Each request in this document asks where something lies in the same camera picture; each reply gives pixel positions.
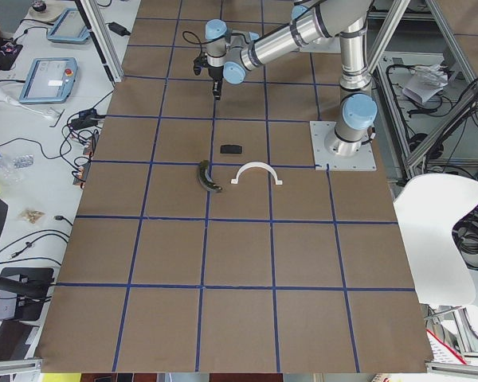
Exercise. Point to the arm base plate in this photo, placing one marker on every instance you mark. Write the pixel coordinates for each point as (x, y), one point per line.
(330, 153)

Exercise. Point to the aluminium frame post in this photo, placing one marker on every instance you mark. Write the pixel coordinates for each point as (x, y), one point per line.
(98, 31)

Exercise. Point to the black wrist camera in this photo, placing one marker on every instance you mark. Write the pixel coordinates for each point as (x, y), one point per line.
(199, 63)

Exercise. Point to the green curved brake shoe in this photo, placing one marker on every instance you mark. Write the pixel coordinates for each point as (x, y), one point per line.
(205, 179)

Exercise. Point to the white curved plastic bracket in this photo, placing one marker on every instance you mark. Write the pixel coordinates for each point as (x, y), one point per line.
(258, 167)

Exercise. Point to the white chair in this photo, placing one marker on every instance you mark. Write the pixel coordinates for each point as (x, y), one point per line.
(427, 209)

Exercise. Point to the far teach pendant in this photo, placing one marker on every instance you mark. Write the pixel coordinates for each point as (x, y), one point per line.
(69, 28)

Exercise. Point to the black power adapter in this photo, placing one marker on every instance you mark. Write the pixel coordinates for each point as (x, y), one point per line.
(118, 29)

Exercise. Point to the near teach pendant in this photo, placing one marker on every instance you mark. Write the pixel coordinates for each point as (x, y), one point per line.
(49, 80)

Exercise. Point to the teach pendant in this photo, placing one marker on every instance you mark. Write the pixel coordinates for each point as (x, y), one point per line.
(69, 28)
(49, 80)

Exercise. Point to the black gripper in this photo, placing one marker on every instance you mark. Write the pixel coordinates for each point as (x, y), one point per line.
(214, 73)

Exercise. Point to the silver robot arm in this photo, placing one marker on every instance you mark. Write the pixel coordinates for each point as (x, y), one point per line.
(230, 55)

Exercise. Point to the black brake pad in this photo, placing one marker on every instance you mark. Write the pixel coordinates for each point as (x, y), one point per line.
(231, 149)

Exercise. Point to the plastic water bottle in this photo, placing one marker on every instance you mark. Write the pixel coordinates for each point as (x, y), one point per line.
(9, 175)

